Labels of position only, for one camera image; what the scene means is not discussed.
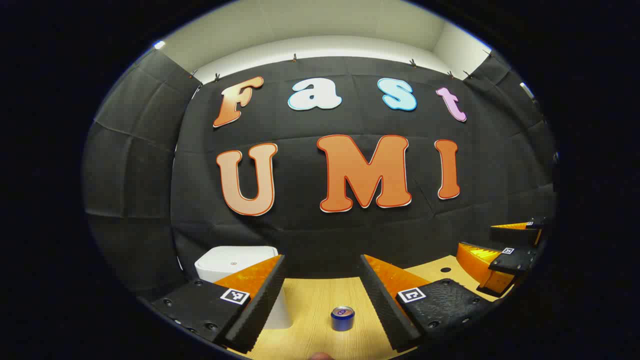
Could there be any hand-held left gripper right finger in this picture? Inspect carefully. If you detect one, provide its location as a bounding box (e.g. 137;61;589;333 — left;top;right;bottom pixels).
360;254;496;352

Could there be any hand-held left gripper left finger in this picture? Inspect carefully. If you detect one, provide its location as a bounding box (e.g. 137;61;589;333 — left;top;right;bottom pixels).
150;254;287;354

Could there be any blue pop can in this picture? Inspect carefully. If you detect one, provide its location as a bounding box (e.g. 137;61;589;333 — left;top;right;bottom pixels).
330;306;356;332

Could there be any white desktop garbage bin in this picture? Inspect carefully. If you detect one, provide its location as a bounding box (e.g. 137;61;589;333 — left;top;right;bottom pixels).
194;245;293;331

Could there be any wooden desktop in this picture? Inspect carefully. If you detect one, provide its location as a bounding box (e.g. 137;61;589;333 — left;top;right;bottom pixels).
227;255;516;360

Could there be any black backdrop cloth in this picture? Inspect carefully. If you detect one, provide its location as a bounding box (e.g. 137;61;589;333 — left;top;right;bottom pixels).
82;47;558;301

